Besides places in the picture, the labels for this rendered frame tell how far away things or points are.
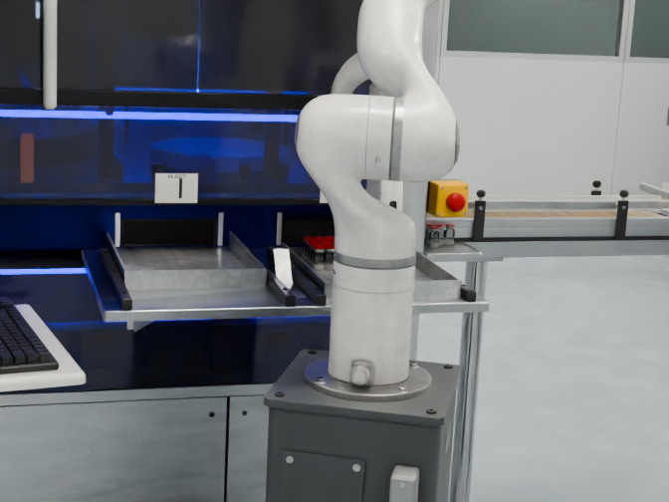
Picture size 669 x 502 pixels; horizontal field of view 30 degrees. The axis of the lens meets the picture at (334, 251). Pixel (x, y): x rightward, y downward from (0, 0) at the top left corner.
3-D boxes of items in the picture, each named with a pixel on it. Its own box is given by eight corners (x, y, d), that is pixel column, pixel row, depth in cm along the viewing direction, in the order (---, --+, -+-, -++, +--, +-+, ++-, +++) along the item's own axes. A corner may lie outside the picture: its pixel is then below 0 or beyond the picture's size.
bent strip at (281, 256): (272, 279, 238) (273, 248, 236) (287, 278, 238) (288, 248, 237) (290, 298, 224) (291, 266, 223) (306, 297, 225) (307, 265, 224)
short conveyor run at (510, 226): (408, 261, 276) (413, 190, 273) (386, 245, 291) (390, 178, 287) (682, 257, 295) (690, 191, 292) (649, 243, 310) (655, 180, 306)
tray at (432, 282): (281, 259, 255) (281, 242, 254) (401, 257, 262) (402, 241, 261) (324, 302, 223) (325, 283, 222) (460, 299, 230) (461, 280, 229)
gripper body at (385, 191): (360, 158, 244) (357, 214, 247) (376, 166, 235) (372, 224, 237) (396, 158, 246) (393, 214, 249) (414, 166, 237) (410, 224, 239)
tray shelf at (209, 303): (81, 258, 255) (81, 249, 254) (404, 254, 274) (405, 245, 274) (104, 322, 210) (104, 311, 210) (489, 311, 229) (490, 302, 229)
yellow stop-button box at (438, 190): (424, 211, 272) (426, 178, 270) (455, 211, 274) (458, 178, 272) (436, 217, 265) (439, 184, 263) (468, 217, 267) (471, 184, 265)
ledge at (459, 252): (404, 247, 280) (405, 239, 280) (458, 247, 284) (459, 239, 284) (426, 262, 267) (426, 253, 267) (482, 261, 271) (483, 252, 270)
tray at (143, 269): (106, 248, 256) (106, 231, 255) (230, 247, 263) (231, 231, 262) (124, 290, 224) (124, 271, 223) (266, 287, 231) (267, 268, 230)
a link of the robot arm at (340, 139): (415, 271, 176) (426, 103, 171) (285, 263, 177) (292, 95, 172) (415, 253, 188) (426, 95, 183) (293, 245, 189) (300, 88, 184)
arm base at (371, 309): (422, 407, 176) (431, 280, 172) (291, 392, 179) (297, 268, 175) (438, 369, 194) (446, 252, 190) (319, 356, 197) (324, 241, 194)
